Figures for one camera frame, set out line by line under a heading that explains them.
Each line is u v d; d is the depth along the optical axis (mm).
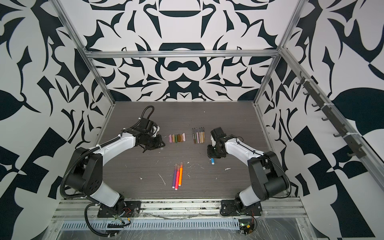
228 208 742
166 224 712
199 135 1012
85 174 447
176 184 811
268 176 451
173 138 991
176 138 991
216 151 766
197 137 993
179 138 991
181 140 989
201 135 1016
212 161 862
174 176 841
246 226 710
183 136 1000
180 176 838
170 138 991
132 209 738
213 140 764
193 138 991
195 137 991
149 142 761
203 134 1018
